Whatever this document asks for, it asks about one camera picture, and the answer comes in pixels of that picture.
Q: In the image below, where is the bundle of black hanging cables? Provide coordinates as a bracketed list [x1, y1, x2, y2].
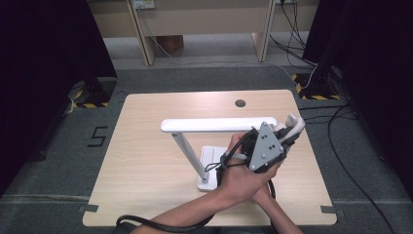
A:
[269, 0, 318, 66]

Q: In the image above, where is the grey tape piece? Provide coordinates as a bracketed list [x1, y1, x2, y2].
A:
[320, 205, 346, 218]
[77, 204, 99, 215]

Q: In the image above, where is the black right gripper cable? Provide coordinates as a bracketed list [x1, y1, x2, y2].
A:
[266, 178, 278, 201]

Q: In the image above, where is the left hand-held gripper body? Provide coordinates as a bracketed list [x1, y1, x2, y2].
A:
[242, 121, 288, 174]

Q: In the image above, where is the brown cardboard box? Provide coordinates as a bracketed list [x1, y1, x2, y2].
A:
[155, 34, 185, 55]

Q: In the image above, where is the beige wooden desk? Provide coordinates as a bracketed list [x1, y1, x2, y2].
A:
[88, 0, 320, 67]

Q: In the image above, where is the long black floor cable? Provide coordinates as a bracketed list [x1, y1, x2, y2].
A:
[298, 101, 397, 234]

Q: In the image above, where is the white desk lamp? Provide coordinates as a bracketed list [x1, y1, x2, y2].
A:
[160, 116, 279, 192]

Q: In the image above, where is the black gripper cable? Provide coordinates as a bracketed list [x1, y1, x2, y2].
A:
[111, 128, 253, 234]
[266, 178, 278, 201]

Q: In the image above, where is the dark curtain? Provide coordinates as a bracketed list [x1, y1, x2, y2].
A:
[0, 0, 119, 196]
[303, 0, 413, 196]

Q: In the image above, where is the person's right hand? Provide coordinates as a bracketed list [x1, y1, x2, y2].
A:
[251, 181, 277, 206]

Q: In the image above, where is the black stand base striped tape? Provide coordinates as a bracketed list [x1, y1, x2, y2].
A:
[66, 76, 119, 115]
[290, 72, 342, 101]

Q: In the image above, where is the person's left hand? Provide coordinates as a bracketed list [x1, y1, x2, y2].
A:
[216, 132, 282, 208]

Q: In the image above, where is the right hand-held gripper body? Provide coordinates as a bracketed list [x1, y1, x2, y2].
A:
[215, 166, 226, 188]

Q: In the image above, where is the white power strip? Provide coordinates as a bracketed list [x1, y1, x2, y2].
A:
[131, 0, 156, 10]

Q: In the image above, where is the white floor cable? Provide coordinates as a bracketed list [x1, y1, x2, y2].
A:
[137, 8, 319, 92]

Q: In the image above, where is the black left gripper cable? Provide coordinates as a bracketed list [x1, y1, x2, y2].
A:
[111, 128, 253, 234]

